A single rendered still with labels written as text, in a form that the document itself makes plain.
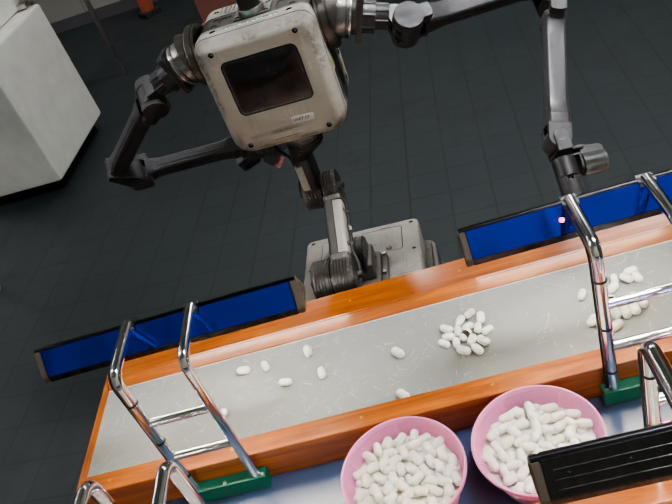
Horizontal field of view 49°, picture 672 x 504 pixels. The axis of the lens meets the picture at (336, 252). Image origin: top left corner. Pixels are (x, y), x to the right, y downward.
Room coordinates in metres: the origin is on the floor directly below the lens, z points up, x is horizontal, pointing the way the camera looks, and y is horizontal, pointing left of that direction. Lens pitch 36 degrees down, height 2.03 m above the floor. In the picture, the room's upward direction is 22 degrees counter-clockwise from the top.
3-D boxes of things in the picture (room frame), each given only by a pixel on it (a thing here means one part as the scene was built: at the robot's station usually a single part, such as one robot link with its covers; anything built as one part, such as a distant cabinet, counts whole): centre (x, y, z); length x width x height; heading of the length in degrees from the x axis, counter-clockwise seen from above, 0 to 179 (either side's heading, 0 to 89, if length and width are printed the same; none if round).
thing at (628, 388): (1.04, -0.53, 0.90); 0.20 x 0.19 x 0.45; 80
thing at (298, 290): (1.29, 0.40, 1.08); 0.62 x 0.08 x 0.07; 80
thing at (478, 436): (0.89, -0.23, 0.72); 0.27 x 0.27 x 0.10
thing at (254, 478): (1.22, 0.42, 0.90); 0.20 x 0.19 x 0.45; 80
